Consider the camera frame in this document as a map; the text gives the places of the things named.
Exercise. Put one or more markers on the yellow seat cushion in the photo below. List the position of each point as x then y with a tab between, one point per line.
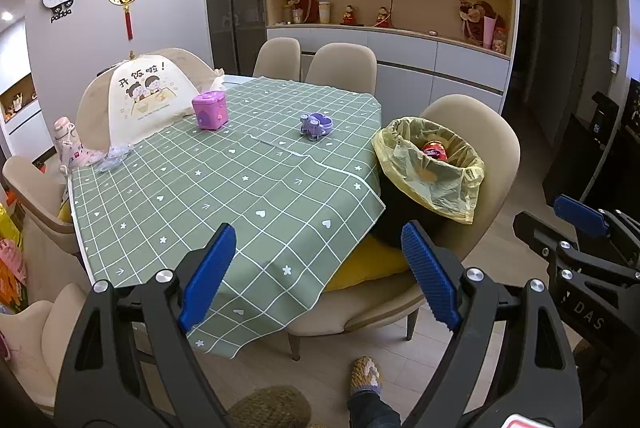
370	265

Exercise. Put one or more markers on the red seated figurine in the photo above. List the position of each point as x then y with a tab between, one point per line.
383	18
348	16

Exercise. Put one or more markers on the beige dining chair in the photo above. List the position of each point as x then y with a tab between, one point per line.
342	68
35	198
92	113
45	343
490	138
277	58

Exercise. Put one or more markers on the pink and orange bag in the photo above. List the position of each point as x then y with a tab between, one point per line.
12	278

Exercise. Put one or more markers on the red paper cup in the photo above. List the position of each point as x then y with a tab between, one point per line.
435	151

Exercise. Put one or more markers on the person's trouser leg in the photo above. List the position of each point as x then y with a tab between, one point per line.
372	410

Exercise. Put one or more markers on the small flower bouquet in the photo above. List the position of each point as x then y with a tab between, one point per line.
299	5

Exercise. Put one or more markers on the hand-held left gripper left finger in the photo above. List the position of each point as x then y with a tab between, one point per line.
207	278

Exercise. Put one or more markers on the white wall intercom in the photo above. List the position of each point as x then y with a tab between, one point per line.
614	50

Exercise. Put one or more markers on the pink plastic cup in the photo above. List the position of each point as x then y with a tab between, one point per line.
210	110

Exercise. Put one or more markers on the white cup with lid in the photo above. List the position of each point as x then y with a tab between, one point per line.
324	13

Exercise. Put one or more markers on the cartoon print food cover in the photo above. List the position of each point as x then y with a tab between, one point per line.
150	108

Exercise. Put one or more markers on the wall niche with ornaments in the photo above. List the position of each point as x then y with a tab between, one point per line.
17	105

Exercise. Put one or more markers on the green checked tablecloth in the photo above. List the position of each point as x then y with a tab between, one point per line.
225	188

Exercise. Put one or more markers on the white and wood wall cabinet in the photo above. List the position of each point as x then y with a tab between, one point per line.
440	68

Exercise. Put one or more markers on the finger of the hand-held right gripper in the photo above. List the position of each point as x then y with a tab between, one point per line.
582	214
537	233

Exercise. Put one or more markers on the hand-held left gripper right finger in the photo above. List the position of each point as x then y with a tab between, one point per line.
432	278

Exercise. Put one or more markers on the small purple toy container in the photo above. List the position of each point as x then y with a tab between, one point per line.
316	125

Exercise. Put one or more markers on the large pink wrapped bouquet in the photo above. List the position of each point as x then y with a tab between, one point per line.
480	23

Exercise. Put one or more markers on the pink printed pouch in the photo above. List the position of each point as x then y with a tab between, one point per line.
85	155

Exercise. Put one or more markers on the knitted slipper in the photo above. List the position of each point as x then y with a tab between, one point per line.
366	375
270	408

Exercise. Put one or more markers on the clear plastic wrappers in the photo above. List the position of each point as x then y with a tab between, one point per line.
115	158

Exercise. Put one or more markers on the yellow plastic bag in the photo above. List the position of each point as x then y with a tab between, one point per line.
10	228

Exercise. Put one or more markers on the pink water bottle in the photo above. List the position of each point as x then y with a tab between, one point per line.
65	140

